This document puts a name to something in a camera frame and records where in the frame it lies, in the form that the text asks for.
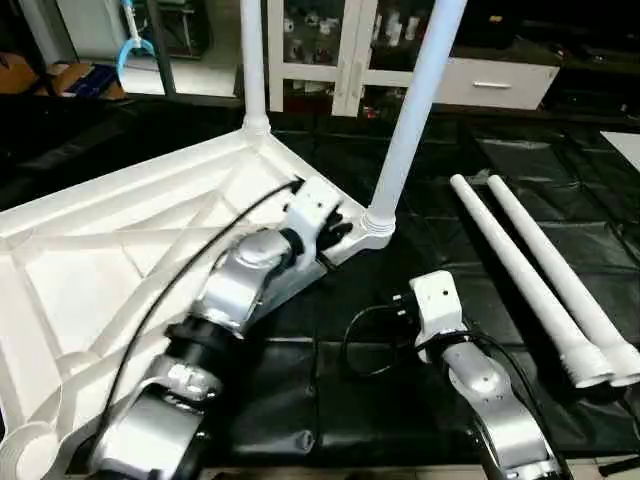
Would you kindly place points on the white drawer unit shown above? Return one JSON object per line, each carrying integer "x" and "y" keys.
{"x": 495, "y": 82}

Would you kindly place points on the white plastic table leg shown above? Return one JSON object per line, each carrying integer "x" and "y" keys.
{"x": 255, "y": 70}
{"x": 520, "y": 270}
{"x": 415, "y": 110}
{"x": 560, "y": 260}

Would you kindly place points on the white flat board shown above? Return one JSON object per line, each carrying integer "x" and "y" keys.
{"x": 622, "y": 148}

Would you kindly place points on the white plastic table top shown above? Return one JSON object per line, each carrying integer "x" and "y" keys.
{"x": 100, "y": 260}

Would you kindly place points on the brown cardboard box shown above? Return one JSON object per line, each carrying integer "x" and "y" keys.
{"x": 85, "y": 80}

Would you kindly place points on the blue plastic tool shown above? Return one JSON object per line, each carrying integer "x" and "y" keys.
{"x": 133, "y": 45}

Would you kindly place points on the black work mat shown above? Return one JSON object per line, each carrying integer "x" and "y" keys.
{"x": 400, "y": 200}

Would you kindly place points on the black stand leg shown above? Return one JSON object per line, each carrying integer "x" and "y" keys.
{"x": 620, "y": 465}

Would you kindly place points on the black metal pole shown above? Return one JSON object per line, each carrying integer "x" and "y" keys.
{"x": 162, "y": 45}

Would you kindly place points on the white glass-door cabinet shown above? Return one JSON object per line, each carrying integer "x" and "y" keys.
{"x": 350, "y": 60}

